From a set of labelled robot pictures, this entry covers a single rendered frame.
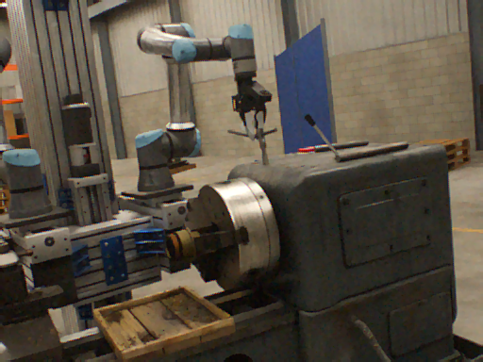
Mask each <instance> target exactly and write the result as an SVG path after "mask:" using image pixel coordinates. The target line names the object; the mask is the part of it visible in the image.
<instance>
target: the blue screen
mask: <svg viewBox="0 0 483 362"><path fill-rule="evenodd" d="M274 66H275V78H276V91H277V98H278V104H279V111H280V124H281V131H282V138H283V144H284V155H285V154H289V153H299V152H298V150H299V149H303V148H308V147H314V146H323V145H327V143H326V142H324V139H322V137H321V135H319V133H318V132H317V130H316V129H315V128H313V126H311V125H310V124H309V123H308V122H307V121H306V119H305V118H304V117H305V116H306V114H310V116H311V117H312V118H313V121H315V123H316V125H317V127H318V128H319V129H320V130H321V132H322V133H323V134H324V136H325V137H326V138H327V140H328V141H329V142H330V143H331V144H333V143H338V141H337V133H336V125H335V110H334V103H333V95H332V88H331V80H330V64H329V57H328V50H327V42H326V26H325V18H321V19H320V24H319V25H318V26H316V27H315V28H314V29H312V30H311V31H310V32H309V33H308V34H306V35H305V36H303V37H302V39H300V40H298V41H297V42H294V41H291V46H289V47H288V49H286V50H284V51H283V52H282V53H281V54H279V55H278V56H277V55H274Z"/></svg>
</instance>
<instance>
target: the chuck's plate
mask: <svg viewBox="0 0 483 362"><path fill-rule="evenodd" d="M235 179H238V180H240V181H241V182H243V183H244V184H245V185H246V186H248V188H249V189H250V190H252V193H253V194H254V195H255V197H256V200H258V205H259V207H260V208H261V211H262V215H263V218H264V220H265V222H266V229H267V233H268V237H269V243H270V261H269V266H268V269H267V272H266V275H265V276H264V278H263V279H262V281H260V282H263V281H266V280H268V279H271V278H272V277H273V276H274V274H275V273H276V271H277V266H278V263H279V258H280V237H279V233H278V228H277V221H276V218H275V214H274V210H273V208H272V206H271V204H270V201H269V200H268V198H267V197H266V194H265V193H264V192H263V190H262V188H261V187H260V186H259V185H258V184H257V183H256V182H255V181H253V180H252V179H251V178H246V177H244V178H235Z"/></svg>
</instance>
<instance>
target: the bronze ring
mask: <svg viewBox="0 0 483 362"><path fill-rule="evenodd" d="M198 236H201V235H200V234H199V233H198V232H197V231H195V232H192V233H191V231H190V229H188V228H184V229H183V230H181V231H178V232H175V233H173V234H172V235H168V236H165V239H164V247H165V254H166V255H167V257H168V258H169V261H178V260H179V261H185V260H188V259H189V260H194V259H195V257H196V254H199V253H201V252H202V251H203V250H201V251H196V247H195V243H194V239H193V237H198Z"/></svg>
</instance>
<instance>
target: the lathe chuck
mask: <svg viewBox="0 0 483 362"><path fill-rule="evenodd" d="M223 182H229V183H227V184H219V183H220V182H215V183H210V184H206V185H205V186H202V187H201V189H200V190H199V193H200V195H201V199H202V200H203V203H204V204H205V208H206V210H207V212H208V215H209V218H210V219H211V221H212V222H215V223H216V225H218V227H219V229H217V230H215V231H213V230H211V231H210V233H214V232H218V231H226V230H237V229H240V226H243V228H245V231H246V235H247V238H248V242H246V243H247V244H245V245H243V243H239V244H234V245H231V246H227V247H223V250H222V251H221V252H220V253H219V254H218V283H217V285H218V286H219V287H220V288H222V289H225V290H228V291H230V290H233V289H238V288H243V287H248V286H251V285H253V284H255V283H259V282H260V281H262V279H263V278H264V276H265V275H266V272H267V269H268V266H269V261H270V243H269V237H268V233H267V229H266V222H265V220H264V218H263V215H262V211H261V208H260V207H259V205H258V200H256V197H255V195H254V194H253V193H252V190H250V189H249V188H248V186H246V185H245V184H244V183H243V182H241V181H240V180H238V179H230V180H226V181H223ZM254 269H258V274H257V275H255V276H253V277H248V273H249V272H251V271H252V270H254Z"/></svg>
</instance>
